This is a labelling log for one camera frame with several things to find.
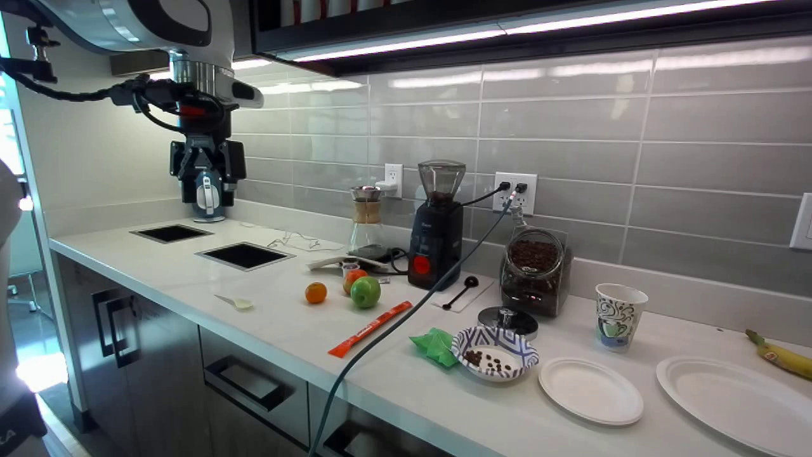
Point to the small orange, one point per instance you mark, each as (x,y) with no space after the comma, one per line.
(316,293)

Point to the white napkin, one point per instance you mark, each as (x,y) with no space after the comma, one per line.
(484,295)

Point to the white single wall outlet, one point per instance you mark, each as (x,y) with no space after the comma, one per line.
(398,170)

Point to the blue patterned bowl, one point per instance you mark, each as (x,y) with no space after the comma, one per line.
(474,344)

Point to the white wall switch plate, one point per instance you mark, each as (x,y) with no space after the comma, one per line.
(802,222)

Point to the patterned paper cup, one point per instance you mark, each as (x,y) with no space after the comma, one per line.
(621,319)

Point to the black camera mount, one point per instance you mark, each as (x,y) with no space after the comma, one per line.
(37,51)

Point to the green apple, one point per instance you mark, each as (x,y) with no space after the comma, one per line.
(366,293)

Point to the large white paper plate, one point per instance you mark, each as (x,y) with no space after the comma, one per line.
(736,401)

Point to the white plastic spoon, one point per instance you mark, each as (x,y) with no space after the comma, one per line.
(236,300)

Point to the green packet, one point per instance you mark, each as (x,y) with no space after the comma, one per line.
(434,345)

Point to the red orange peach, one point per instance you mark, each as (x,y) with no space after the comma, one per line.
(352,278)

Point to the dark upper cabinet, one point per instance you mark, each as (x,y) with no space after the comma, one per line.
(592,32)

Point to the white double wall outlet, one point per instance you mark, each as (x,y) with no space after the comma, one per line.
(531,207)

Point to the black spoon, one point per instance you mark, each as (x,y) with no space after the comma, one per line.
(470,283)

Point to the under-cabinet light strip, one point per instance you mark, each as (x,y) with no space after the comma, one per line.
(441,38)

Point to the white blue dispenser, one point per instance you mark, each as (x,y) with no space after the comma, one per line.
(210,197)

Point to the black coffee grinder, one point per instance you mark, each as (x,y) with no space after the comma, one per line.
(434,238)

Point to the orange red flat strip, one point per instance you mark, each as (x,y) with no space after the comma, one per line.
(368,331)

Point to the white power adapter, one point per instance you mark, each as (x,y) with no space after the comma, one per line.
(386,189)

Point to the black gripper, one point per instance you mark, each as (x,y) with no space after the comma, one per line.
(207,127)

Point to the glass coffee bean jar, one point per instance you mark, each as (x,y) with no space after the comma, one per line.
(533,281)

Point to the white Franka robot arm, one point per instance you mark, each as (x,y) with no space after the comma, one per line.
(127,20)

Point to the yellow banana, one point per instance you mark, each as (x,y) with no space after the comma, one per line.
(788,358)

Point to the small white paper plate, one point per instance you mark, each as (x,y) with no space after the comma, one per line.
(590,392)

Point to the black square counter cutout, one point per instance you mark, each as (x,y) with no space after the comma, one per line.
(245,254)

